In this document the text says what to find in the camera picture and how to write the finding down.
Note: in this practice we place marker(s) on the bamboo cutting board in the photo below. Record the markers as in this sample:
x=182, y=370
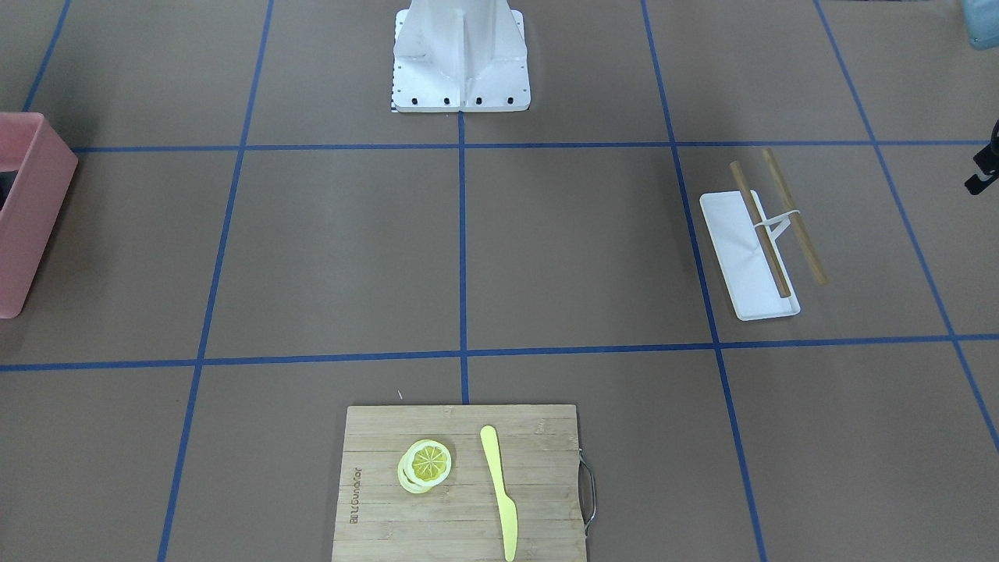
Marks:
x=377, y=519

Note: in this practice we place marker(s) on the yellow plastic knife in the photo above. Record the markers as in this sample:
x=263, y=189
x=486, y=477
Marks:
x=506, y=507

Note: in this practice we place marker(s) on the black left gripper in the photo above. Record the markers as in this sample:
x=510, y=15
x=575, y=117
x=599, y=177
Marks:
x=985, y=168

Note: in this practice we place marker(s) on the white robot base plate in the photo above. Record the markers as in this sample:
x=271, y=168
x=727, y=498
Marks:
x=460, y=56

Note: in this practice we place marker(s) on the grey wiping cloth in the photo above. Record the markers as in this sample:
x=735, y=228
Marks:
x=7, y=180

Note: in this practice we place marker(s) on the pink plastic bin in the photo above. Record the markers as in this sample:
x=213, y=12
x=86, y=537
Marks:
x=43, y=165

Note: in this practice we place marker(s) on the yellow lemon slices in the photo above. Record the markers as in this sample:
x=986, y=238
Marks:
x=424, y=466

